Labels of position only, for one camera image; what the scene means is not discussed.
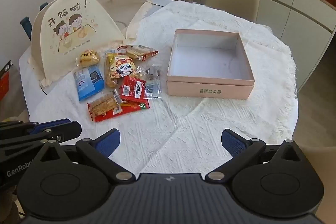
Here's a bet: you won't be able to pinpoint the red packet white label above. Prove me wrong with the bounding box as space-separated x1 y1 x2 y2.
119 76 148 101

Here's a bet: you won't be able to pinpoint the blue milk carton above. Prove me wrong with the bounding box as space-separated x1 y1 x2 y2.
73 64 105 103

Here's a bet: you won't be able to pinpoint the pink cardboard box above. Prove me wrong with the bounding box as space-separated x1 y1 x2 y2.
166 29 256 100

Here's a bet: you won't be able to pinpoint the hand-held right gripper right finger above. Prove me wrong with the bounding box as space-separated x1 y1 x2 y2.
205 128 305 182

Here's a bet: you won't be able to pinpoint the panda print snack packet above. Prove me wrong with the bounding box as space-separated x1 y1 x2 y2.
109 55 137 79

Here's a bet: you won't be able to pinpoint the brown biscuit packet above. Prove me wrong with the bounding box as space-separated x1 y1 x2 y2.
87 90 124 120

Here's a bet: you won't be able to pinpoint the yellow small bread packet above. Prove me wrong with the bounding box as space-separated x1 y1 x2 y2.
76 49 101 69

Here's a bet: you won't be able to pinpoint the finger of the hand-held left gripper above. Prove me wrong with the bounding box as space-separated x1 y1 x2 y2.
0 121 82 153
0 121 32 136

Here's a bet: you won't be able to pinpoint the long bread packet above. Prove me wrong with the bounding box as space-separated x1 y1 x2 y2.
104 51 122 89

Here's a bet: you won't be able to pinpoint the small clear blue packet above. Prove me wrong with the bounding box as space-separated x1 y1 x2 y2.
144 81 162 99

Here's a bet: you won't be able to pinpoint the blue chair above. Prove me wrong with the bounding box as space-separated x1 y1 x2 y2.
20 2 49 38

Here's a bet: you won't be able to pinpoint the white textured tablecloth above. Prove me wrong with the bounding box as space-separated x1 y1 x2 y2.
20 0 300 180

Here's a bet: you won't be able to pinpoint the white sideboard cabinet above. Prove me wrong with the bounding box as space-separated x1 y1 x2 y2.
165 0 336 89

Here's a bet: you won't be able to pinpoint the clear packet grey contents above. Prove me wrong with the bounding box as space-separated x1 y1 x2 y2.
143 64 163 81

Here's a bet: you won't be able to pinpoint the red clear snack packet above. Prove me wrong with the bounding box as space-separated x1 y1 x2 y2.
117 45 159 61

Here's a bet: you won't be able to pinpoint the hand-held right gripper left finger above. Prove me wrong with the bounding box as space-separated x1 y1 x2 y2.
34 128 136 182

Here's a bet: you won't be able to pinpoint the red paper item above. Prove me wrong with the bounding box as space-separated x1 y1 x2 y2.
0 70 10 100

